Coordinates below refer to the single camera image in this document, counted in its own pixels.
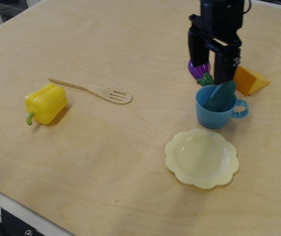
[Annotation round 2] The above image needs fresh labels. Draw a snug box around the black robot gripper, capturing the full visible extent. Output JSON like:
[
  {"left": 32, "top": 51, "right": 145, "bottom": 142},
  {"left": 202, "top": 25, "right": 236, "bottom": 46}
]
[{"left": 188, "top": 0, "right": 244, "bottom": 85}]

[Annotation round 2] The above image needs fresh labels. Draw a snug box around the blue plastic cup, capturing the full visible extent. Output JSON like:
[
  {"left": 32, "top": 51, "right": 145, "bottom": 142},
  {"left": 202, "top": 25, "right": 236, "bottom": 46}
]
[{"left": 195, "top": 85, "right": 250, "bottom": 129}]

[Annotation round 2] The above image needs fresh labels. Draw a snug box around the aluminium table frame rail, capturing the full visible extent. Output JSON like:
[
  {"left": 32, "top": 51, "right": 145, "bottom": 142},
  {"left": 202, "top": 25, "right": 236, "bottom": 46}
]
[{"left": 0, "top": 192, "right": 73, "bottom": 236}]

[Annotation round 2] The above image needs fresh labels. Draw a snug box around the pale yellow scalloped plate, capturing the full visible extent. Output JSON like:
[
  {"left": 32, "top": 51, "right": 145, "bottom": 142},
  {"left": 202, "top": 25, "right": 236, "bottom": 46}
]
[{"left": 165, "top": 128, "right": 240, "bottom": 189}]

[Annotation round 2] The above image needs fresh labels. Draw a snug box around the green toy cucumber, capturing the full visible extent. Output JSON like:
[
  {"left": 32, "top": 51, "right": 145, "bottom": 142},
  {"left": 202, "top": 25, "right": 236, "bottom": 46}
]
[{"left": 203, "top": 80, "right": 236, "bottom": 112}]

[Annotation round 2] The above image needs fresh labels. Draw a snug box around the black corner bracket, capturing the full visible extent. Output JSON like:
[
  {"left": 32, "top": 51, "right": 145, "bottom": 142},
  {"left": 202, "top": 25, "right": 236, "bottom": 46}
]
[{"left": 1, "top": 208, "right": 43, "bottom": 236}]

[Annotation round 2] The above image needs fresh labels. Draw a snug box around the yellow toy bell pepper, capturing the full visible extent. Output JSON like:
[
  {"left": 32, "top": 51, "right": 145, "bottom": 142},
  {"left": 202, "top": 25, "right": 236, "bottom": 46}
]
[{"left": 25, "top": 84, "right": 67, "bottom": 125}]

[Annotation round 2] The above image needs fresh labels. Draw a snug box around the purple toy eggplant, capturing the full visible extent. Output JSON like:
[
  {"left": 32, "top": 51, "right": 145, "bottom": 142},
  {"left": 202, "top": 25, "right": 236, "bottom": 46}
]
[{"left": 188, "top": 61, "right": 214, "bottom": 87}]

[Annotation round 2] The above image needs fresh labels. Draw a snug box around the wooden slotted spatula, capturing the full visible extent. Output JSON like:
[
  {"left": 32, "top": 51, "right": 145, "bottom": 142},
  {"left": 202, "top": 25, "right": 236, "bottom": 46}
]
[{"left": 49, "top": 77, "right": 133, "bottom": 105}]

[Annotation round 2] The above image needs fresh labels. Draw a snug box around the orange toy cheese wedge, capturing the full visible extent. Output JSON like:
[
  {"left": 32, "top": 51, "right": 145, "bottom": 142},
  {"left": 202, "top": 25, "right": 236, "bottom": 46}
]
[{"left": 233, "top": 66, "right": 271, "bottom": 96}]

